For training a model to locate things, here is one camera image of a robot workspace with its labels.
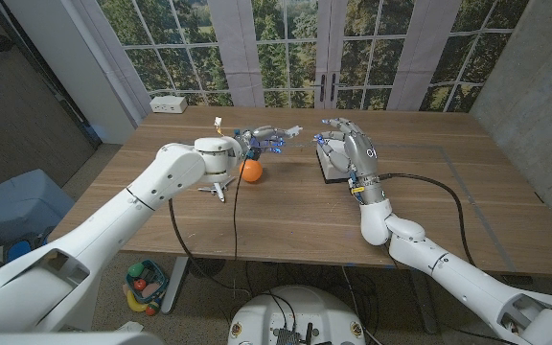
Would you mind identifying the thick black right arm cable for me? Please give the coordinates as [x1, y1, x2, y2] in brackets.
[379, 172, 476, 267]

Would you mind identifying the white table leg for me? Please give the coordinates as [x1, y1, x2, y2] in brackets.
[160, 256, 190, 316]

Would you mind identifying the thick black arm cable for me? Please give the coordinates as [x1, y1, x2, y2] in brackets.
[379, 172, 476, 267]
[167, 197, 253, 298]

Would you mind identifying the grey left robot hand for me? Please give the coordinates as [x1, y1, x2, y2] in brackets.
[235, 125, 290, 155]

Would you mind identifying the printed window backdrop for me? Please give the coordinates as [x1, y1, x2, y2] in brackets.
[72, 0, 531, 114]

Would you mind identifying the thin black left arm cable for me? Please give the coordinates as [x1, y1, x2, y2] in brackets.
[231, 156, 249, 264]

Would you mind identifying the blue toy basket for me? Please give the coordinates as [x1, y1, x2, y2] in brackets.
[125, 259, 171, 306]

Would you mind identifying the blue-grey bin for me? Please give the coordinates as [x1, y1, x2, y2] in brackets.
[0, 168, 77, 267]

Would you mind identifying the grey toy airplane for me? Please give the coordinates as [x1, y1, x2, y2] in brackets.
[197, 175, 237, 204]

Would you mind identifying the white power strip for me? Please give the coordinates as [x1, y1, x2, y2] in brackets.
[149, 95, 189, 115]

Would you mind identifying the grey table leg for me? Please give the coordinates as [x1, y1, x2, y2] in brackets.
[409, 268, 440, 335]

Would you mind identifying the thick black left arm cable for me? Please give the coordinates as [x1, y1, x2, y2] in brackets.
[167, 197, 253, 298]

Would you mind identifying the yellow toy banana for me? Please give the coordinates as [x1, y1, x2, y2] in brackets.
[125, 287, 149, 313]

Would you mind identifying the black floor cable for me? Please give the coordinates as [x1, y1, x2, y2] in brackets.
[340, 265, 383, 345]

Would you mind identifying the round black table foot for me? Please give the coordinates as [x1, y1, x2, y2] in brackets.
[187, 257, 227, 280]

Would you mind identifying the white box with black base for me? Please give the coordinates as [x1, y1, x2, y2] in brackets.
[314, 141, 358, 186]

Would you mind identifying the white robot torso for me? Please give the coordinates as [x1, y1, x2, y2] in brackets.
[226, 285, 368, 345]

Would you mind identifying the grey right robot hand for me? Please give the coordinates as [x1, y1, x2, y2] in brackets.
[313, 117, 386, 205]

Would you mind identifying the orange ball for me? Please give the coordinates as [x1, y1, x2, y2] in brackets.
[238, 159, 265, 184]

